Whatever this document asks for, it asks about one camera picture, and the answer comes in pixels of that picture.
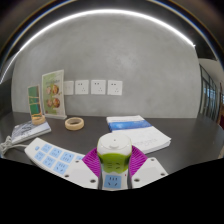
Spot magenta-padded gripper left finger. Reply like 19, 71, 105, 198
62, 147, 101, 190

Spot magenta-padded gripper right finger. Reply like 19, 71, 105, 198
127, 145, 169, 189

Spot green and white charger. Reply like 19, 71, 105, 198
96, 132, 134, 175

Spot white power strip blue sockets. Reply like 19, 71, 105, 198
24, 136, 130, 191

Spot white booklet with blue band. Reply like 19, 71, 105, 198
105, 114, 173, 155

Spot beige masking tape roll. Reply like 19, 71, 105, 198
64, 116, 86, 132

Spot grey magazine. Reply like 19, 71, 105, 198
10, 119, 53, 145

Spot green menu sign acrylic stand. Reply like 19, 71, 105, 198
41, 68, 68, 120

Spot small card sign wooden base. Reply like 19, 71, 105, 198
26, 84, 47, 126

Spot white ceiling light strip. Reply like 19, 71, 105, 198
0, 8, 197, 85

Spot white power strip cable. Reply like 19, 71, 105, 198
0, 135, 28, 158

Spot white wall socket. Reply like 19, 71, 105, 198
74, 79, 90, 96
63, 80, 75, 97
106, 79, 124, 97
90, 78, 107, 96

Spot black-framed glass window wall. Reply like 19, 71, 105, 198
198, 64, 224, 125

